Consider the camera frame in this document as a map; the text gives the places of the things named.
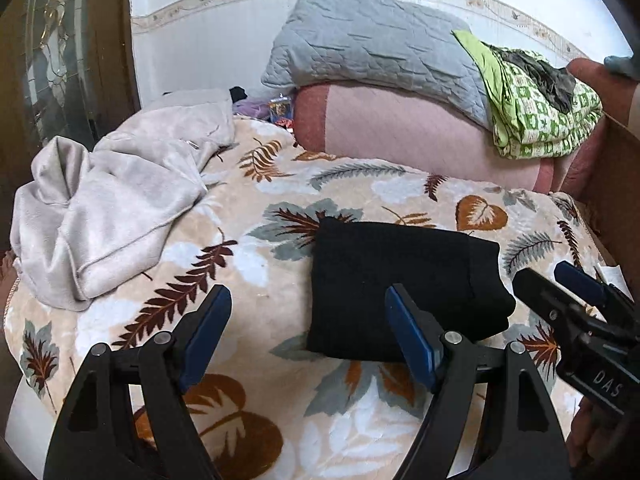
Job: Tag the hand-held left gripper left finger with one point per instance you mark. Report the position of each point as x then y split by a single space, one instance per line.
210 330

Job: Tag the leaf print blanket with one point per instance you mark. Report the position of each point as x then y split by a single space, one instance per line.
280 410

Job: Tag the person's right hand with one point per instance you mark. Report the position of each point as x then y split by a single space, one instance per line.
587 435

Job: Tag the purple cloth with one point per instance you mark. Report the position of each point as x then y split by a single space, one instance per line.
250 109

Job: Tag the beige velvet garment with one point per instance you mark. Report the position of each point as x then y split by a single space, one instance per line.
115 210

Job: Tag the colourful snack packet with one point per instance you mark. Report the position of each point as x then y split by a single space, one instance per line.
281 110

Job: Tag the white paper tag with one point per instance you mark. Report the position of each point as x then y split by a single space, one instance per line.
610 275

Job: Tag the pink pillow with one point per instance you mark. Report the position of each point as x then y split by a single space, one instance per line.
390 130

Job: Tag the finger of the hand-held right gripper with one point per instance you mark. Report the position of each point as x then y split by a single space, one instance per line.
545 300
580 280

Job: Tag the wooden glass panel door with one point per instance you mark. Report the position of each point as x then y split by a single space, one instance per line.
60 85

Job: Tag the small black item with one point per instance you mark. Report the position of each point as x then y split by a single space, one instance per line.
238 94

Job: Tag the dark grey cloth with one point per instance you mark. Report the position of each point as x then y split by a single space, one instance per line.
545 77

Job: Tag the green patterned cloth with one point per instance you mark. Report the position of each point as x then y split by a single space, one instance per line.
530 125

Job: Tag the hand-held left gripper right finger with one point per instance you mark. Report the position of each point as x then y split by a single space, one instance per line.
410 340

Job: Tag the grey quilted pillow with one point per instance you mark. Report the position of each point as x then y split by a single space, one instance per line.
360 45

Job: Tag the black pants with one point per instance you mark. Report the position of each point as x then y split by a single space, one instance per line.
390 270

